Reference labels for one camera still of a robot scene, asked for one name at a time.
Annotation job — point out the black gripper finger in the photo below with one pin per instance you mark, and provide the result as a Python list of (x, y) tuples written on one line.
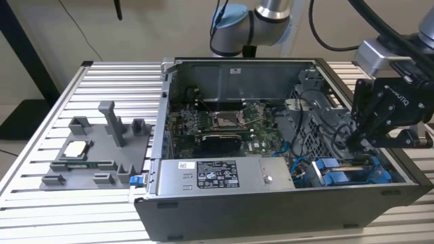
[(403, 139), (361, 101)]

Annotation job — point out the hard disk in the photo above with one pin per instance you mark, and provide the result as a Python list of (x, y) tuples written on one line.
[(327, 162)]

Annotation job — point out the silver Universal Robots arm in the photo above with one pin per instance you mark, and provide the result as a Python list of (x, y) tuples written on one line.
[(234, 38)]

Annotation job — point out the empty blue disk carrier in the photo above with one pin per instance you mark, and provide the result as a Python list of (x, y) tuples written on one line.
[(339, 178)]

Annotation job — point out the gray metal drive cage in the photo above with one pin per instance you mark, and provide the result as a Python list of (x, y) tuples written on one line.
[(322, 119)]

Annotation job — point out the green Dell motherboard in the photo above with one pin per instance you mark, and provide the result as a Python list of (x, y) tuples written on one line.
[(265, 137)]

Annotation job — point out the CPU socket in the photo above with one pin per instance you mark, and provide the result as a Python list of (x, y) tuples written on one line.
[(224, 119)]

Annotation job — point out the black RAM slots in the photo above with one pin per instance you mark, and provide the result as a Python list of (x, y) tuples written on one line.
[(220, 103)]

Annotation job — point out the silver power supply unit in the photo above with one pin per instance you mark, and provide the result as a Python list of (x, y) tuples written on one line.
[(251, 175)]

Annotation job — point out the black graphics card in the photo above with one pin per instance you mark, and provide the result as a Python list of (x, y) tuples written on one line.
[(218, 146)]

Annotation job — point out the thin metal locking lever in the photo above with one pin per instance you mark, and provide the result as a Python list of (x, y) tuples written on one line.
[(207, 106)]

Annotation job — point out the black open PC case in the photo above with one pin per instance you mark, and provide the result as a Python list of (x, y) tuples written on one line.
[(236, 216)]

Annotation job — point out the blue case latch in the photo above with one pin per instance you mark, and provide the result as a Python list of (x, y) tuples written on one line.
[(135, 181)]

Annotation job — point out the gray parts rack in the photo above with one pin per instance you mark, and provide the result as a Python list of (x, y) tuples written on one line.
[(102, 152)]

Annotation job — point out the black hanging rod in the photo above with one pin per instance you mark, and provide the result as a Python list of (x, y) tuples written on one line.
[(118, 10)]

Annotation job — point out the green RAM stick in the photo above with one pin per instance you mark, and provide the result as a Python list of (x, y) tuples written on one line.
[(91, 165)]

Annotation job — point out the silver CPU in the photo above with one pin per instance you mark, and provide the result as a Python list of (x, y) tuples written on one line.
[(76, 149)]

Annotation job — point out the black floor base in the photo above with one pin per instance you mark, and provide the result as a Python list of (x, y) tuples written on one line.
[(23, 119)]

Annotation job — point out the black desk leg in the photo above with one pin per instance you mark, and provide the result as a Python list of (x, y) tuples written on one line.
[(27, 56)]

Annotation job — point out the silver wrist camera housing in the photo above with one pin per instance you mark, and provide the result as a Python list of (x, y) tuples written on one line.
[(373, 56)]

